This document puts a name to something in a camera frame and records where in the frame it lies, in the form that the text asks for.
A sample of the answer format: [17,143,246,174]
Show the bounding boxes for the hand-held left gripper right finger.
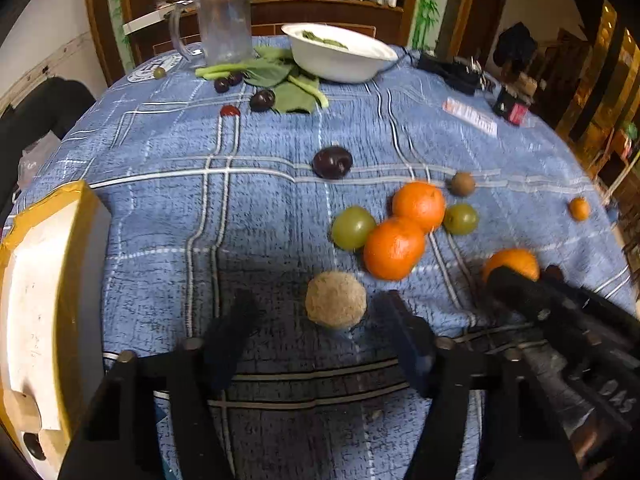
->
[372,290,583,480]

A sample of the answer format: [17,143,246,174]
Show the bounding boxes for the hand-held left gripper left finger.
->
[57,290,263,480]

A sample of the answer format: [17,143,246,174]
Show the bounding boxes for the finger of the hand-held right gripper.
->
[485,266,581,333]
[542,265,640,328]

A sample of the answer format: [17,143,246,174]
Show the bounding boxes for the orange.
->
[363,216,427,282]
[481,248,541,285]
[391,181,447,234]

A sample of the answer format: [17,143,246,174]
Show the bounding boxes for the rough tan round fruit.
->
[305,270,368,332]

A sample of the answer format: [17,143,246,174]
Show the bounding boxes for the large green grape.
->
[331,205,377,252]

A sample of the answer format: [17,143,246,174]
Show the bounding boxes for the white foam box yellow tape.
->
[0,180,113,480]

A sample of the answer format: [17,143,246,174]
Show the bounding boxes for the large dark plum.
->
[312,145,354,181]

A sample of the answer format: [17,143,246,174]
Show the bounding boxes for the brown kiwi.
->
[451,171,477,197]

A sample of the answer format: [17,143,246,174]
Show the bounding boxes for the blue plaid tablecloth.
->
[10,35,636,480]

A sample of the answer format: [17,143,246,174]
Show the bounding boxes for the white red packet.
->
[442,96,499,138]

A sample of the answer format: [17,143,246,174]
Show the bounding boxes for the black red box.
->
[492,87,531,126]

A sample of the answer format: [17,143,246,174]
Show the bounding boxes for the black device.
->
[416,50,496,96]

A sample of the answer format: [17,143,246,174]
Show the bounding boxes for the dark hanging clothing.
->
[492,22,538,78]

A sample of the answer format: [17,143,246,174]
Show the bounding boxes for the bok choy leaf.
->
[272,74,330,113]
[195,45,296,86]

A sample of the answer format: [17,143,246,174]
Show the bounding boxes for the clear plastic bag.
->
[17,135,61,191]

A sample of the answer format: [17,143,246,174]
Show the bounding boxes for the white oval sticker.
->
[127,55,183,83]

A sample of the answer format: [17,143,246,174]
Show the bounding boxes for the white bowl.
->
[281,22,399,84]

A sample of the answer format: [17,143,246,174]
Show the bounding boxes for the black chair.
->
[0,77,98,221]

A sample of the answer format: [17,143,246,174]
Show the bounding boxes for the green leaves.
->
[301,30,348,51]

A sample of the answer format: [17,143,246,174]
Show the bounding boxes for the clear glass mug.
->
[167,0,253,68]

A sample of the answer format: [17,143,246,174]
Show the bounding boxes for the white board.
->
[122,0,201,36]

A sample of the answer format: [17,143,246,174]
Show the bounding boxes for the wooden cabinet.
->
[82,0,483,86]

